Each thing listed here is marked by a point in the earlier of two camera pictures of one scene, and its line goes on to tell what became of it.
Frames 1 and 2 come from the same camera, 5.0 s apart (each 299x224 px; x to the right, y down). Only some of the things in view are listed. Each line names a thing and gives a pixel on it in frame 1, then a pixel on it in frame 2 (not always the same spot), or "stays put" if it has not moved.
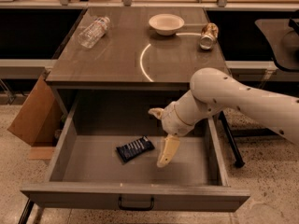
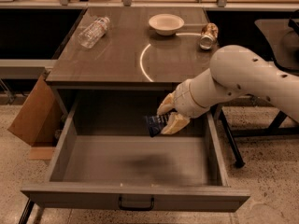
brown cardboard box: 39,119 stays put
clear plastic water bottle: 91,35 stays put
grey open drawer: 106,160 stays put
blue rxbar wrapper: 135,148 -> 155,123
